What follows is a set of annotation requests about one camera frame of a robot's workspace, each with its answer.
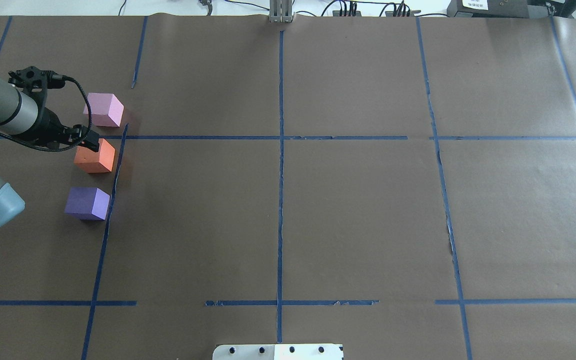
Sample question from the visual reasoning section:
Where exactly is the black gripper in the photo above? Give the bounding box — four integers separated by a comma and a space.
27, 108, 100, 153

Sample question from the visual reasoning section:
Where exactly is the orange foam block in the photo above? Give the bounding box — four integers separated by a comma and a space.
73, 138, 115, 174

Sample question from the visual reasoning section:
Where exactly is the pink foam block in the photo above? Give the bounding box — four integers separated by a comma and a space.
87, 92, 125, 128

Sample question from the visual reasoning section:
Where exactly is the purple foam block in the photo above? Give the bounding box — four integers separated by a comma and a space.
64, 187, 111, 221

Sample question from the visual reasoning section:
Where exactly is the orange black connector strip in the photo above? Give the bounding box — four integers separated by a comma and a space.
316, 0, 435, 17

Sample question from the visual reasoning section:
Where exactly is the black box device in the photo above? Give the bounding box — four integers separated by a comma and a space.
446, 0, 552, 19

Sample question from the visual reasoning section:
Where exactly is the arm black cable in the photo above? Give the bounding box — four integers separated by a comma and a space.
0, 75, 94, 153

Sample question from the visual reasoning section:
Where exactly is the aluminium frame post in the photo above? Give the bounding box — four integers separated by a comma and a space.
269, 0, 295, 24

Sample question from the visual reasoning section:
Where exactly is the white pedestal column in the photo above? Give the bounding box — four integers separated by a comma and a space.
212, 342, 345, 360

